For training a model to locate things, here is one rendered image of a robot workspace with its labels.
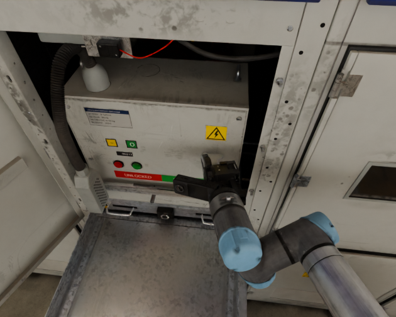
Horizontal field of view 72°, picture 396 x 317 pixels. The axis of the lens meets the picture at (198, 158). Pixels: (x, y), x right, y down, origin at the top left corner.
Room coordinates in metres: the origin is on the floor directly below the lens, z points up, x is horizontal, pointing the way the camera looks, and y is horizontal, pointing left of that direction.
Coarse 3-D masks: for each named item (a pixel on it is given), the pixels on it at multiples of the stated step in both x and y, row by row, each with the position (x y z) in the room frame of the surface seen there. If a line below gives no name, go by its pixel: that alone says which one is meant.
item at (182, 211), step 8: (112, 200) 0.57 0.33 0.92; (120, 200) 0.57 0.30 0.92; (128, 200) 0.57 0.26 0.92; (120, 208) 0.56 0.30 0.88; (128, 208) 0.56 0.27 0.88; (136, 208) 0.56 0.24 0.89; (144, 208) 0.55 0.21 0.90; (152, 208) 0.55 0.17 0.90; (176, 208) 0.54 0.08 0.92; (184, 208) 0.54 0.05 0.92; (192, 208) 0.54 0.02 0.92; (200, 208) 0.54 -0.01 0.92; (208, 208) 0.54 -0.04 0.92; (192, 216) 0.53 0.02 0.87; (200, 216) 0.53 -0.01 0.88; (208, 216) 0.52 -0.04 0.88
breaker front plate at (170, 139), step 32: (96, 128) 0.57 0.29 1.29; (128, 128) 0.56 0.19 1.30; (160, 128) 0.55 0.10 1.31; (192, 128) 0.54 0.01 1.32; (96, 160) 0.58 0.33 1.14; (128, 160) 0.57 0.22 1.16; (160, 160) 0.55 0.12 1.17; (192, 160) 0.54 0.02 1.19; (224, 160) 0.53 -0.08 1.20; (128, 192) 0.57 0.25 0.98
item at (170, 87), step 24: (120, 72) 0.69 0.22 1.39; (144, 72) 0.69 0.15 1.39; (168, 72) 0.69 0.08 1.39; (192, 72) 0.69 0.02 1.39; (216, 72) 0.69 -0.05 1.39; (240, 72) 0.69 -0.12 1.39; (72, 96) 0.58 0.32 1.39; (96, 96) 0.58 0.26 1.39; (120, 96) 0.58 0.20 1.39; (144, 96) 0.58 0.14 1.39; (168, 96) 0.58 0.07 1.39; (192, 96) 0.58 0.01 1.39; (216, 96) 0.58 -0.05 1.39; (240, 96) 0.58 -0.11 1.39
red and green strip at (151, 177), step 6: (120, 174) 0.57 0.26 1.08; (126, 174) 0.57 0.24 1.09; (132, 174) 0.57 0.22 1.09; (138, 174) 0.56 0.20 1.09; (144, 174) 0.56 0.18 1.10; (150, 174) 0.56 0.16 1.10; (156, 174) 0.56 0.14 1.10; (156, 180) 0.56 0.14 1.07; (162, 180) 0.55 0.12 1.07; (168, 180) 0.55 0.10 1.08
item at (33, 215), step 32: (0, 96) 0.55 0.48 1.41; (0, 128) 0.52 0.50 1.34; (0, 160) 0.48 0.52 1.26; (32, 160) 0.53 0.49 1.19; (0, 192) 0.43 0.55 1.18; (32, 192) 0.49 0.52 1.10; (64, 192) 0.54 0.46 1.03; (0, 224) 0.39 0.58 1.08; (32, 224) 0.44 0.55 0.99; (64, 224) 0.50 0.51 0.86; (0, 256) 0.33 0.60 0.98; (32, 256) 0.38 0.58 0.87; (0, 288) 0.27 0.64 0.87
